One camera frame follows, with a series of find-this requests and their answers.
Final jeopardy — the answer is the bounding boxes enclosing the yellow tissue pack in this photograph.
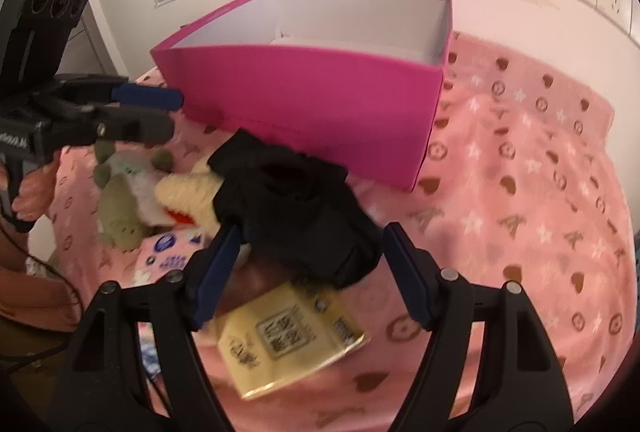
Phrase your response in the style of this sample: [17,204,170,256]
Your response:
[216,279,369,400]

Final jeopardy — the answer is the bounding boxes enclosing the black cable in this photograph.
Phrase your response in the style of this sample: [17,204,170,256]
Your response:
[0,211,84,373]

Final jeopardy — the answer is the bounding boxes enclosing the pink patterned blanket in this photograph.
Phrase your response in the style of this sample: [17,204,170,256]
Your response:
[49,35,637,431]

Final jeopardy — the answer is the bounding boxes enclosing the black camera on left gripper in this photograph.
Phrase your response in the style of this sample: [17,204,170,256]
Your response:
[1,0,88,94]

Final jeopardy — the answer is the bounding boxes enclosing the cream plush toy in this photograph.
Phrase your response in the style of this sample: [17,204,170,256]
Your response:
[154,158,224,237]

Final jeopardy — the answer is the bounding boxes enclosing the green plush toy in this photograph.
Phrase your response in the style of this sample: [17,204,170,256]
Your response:
[92,141,176,252]

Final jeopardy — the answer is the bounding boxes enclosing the pink cardboard box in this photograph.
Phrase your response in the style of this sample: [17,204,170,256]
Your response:
[151,0,452,189]

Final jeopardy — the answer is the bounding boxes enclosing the orange sleeve forearm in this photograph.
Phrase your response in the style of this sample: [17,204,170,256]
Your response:
[1,221,79,332]

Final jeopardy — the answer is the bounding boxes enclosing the pink flower tissue pack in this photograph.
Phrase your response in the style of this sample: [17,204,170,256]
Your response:
[132,227,207,286]

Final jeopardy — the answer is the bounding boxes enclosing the person's left hand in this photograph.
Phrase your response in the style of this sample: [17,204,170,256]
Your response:
[12,151,61,222]

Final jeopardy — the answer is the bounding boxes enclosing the black soft cloth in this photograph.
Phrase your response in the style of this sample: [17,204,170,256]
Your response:
[207,130,383,289]

